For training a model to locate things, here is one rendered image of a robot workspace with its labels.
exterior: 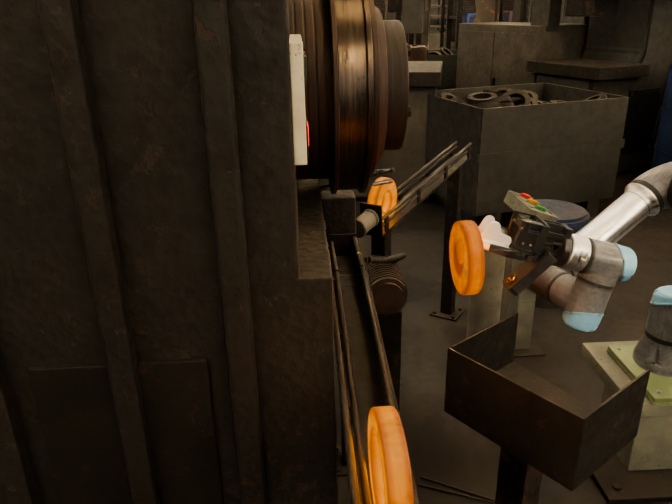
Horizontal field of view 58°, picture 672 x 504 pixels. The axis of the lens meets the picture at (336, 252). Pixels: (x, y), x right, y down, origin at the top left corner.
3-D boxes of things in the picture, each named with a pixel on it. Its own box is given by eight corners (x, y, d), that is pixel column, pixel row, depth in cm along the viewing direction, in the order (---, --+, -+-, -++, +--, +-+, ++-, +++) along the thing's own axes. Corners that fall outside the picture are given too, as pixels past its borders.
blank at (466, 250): (451, 207, 127) (467, 206, 127) (446, 270, 135) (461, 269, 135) (472, 243, 114) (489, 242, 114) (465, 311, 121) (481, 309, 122)
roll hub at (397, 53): (385, 163, 128) (387, 22, 118) (369, 136, 154) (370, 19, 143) (411, 162, 129) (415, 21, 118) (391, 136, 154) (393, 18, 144)
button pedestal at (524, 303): (507, 361, 233) (523, 209, 210) (488, 330, 255) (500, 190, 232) (547, 359, 234) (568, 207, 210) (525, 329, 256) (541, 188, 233)
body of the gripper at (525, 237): (510, 208, 125) (563, 221, 126) (496, 246, 128) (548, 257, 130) (523, 221, 118) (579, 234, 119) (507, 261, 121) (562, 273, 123)
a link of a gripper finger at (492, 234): (471, 213, 120) (513, 222, 122) (461, 240, 122) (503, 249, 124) (475, 218, 117) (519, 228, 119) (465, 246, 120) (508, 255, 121)
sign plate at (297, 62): (294, 165, 93) (288, 42, 87) (294, 132, 117) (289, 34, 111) (309, 165, 94) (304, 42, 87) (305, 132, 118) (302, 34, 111)
